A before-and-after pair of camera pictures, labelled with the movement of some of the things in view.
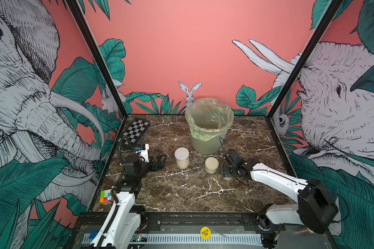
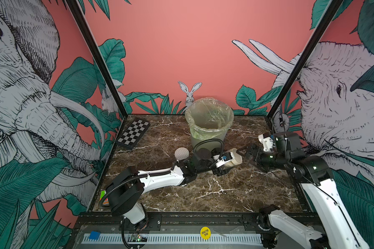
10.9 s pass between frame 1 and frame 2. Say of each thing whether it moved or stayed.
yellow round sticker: stayed
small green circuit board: stayed
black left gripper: moved
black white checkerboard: stayed
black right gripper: moved
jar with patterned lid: stayed
